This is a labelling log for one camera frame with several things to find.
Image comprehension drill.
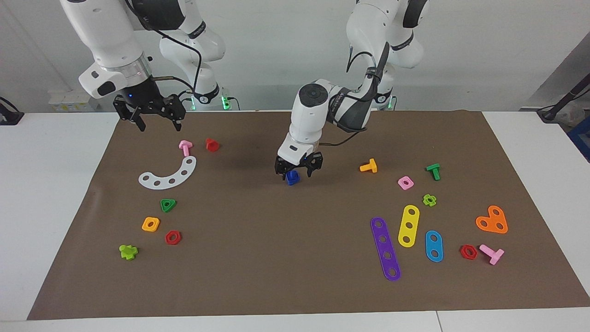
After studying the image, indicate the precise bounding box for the yellow three-hole plate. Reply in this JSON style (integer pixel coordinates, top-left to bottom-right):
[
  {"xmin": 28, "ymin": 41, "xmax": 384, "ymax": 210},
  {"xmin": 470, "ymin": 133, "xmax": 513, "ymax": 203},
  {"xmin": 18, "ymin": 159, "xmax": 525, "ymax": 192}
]
[{"xmin": 398, "ymin": 205, "xmax": 420, "ymax": 248}]

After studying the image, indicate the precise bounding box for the orange heart plate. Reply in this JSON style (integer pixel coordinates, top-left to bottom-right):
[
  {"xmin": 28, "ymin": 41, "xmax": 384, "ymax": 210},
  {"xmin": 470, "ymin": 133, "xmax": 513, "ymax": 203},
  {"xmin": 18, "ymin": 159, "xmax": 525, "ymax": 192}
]
[{"xmin": 475, "ymin": 205, "xmax": 508, "ymax": 234}]

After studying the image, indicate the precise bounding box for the purple four-hole plate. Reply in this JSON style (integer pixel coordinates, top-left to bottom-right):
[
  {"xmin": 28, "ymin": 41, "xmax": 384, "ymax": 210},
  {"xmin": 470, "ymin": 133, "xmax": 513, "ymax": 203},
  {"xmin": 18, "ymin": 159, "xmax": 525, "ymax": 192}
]
[{"xmin": 370, "ymin": 217, "xmax": 401, "ymax": 282}]

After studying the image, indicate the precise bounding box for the white background box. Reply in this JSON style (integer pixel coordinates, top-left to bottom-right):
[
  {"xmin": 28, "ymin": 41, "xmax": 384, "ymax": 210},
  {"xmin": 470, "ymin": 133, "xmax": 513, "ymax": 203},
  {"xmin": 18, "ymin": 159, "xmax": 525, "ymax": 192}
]
[{"xmin": 48, "ymin": 90, "xmax": 100, "ymax": 112}]

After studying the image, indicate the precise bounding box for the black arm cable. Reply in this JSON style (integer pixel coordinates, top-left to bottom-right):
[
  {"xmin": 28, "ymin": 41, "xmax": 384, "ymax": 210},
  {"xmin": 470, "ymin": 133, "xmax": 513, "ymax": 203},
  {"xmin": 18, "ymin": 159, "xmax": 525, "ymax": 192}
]
[
  {"xmin": 318, "ymin": 41, "xmax": 392, "ymax": 148},
  {"xmin": 124, "ymin": 0, "xmax": 204, "ymax": 93}
]

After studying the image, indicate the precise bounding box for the black stand pole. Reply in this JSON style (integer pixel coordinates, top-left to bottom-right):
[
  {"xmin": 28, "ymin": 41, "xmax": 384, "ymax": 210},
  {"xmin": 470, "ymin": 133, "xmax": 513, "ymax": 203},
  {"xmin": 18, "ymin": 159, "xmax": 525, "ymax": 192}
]
[{"xmin": 537, "ymin": 76, "xmax": 590, "ymax": 123}]

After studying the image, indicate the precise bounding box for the white curved hole plate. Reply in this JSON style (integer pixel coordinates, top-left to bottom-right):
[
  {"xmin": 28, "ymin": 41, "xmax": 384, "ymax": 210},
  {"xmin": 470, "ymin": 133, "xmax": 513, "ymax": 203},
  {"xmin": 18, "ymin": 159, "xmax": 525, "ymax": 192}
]
[{"xmin": 138, "ymin": 156, "xmax": 197, "ymax": 190}]

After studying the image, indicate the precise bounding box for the blue crate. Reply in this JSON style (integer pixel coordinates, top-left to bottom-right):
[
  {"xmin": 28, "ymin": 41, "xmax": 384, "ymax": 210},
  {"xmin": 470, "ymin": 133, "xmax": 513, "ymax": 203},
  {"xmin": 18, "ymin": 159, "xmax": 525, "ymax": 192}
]
[{"xmin": 568, "ymin": 115, "xmax": 590, "ymax": 162}]

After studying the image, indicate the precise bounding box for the brown table mat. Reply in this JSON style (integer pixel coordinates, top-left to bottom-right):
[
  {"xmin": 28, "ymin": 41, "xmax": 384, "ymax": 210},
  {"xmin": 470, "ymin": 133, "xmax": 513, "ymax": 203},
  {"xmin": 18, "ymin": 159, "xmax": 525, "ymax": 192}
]
[{"xmin": 27, "ymin": 110, "xmax": 590, "ymax": 320}]

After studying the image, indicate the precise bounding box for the blue two-hole plate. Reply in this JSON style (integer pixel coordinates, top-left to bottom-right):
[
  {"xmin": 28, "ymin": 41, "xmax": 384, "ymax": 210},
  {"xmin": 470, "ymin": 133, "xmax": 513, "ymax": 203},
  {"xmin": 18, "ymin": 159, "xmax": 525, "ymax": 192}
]
[{"xmin": 425, "ymin": 230, "xmax": 444, "ymax": 263}]

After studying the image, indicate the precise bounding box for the black device with cable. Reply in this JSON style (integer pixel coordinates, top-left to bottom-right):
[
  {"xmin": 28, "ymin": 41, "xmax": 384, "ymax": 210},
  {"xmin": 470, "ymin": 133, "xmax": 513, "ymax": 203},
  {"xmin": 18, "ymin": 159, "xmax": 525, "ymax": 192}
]
[{"xmin": 0, "ymin": 97, "xmax": 24, "ymax": 126}]

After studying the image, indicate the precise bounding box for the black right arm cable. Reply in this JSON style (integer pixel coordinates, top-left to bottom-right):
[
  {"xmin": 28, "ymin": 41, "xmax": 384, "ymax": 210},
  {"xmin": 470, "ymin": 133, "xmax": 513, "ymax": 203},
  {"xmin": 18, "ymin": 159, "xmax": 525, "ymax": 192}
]
[{"xmin": 124, "ymin": 0, "xmax": 204, "ymax": 93}]

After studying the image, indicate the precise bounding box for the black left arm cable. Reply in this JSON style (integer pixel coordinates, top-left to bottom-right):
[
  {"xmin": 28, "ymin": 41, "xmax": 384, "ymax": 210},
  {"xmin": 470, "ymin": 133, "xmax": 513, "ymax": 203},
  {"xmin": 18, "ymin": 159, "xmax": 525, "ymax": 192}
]
[{"xmin": 318, "ymin": 41, "xmax": 392, "ymax": 148}]

